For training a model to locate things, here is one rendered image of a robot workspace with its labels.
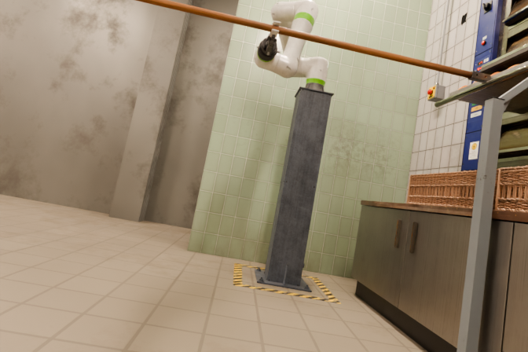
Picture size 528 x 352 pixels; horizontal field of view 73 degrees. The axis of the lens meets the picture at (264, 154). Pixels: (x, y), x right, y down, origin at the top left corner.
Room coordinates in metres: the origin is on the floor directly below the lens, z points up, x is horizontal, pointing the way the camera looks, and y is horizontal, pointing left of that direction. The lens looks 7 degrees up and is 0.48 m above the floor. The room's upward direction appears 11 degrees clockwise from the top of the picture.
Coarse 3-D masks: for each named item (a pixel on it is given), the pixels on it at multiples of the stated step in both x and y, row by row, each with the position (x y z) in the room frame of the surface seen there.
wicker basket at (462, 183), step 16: (416, 176) 1.74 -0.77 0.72; (432, 176) 1.61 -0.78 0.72; (448, 176) 1.50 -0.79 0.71; (464, 176) 1.40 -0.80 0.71; (496, 176) 1.27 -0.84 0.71; (416, 192) 1.73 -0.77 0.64; (432, 192) 1.60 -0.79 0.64; (448, 192) 1.49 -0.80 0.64; (464, 192) 1.83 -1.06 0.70; (496, 192) 1.27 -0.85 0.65
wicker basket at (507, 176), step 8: (504, 168) 1.19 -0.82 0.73; (512, 168) 1.16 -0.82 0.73; (520, 168) 1.13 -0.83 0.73; (504, 176) 1.19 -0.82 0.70; (512, 176) 1.16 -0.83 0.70; (520, 176) 1.13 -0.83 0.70; (504, 184) 1.18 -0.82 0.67; (512, 184) 1.15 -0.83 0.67; (520, 184) 1.12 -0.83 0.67; (504, 192) 1.18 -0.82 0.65; (512, 192) 1.21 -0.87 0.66; (520, 192) 1.12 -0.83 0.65; (496, 200) 1.21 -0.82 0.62; (504, 200) 1.18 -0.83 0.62; (512, 200) 1.15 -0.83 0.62; (520, 200) 1.12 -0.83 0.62; (496, 208) 1.21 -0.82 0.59; (512, 208) 1.15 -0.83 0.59; (520, 208) 1.11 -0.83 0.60
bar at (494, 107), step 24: (456, 96) 1.71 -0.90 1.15; (504, 96) 1.15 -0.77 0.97; (480, 144) 1.18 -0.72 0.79; (480, 168) 1.16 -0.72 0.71; (480, 192) 1.15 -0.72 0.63; (480, 216) 1.14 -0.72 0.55; (480, 240) 1.14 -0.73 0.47; (480, 264) 1.14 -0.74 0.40; (480, 288) 1.14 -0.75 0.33; (480, 312) 1.14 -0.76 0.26
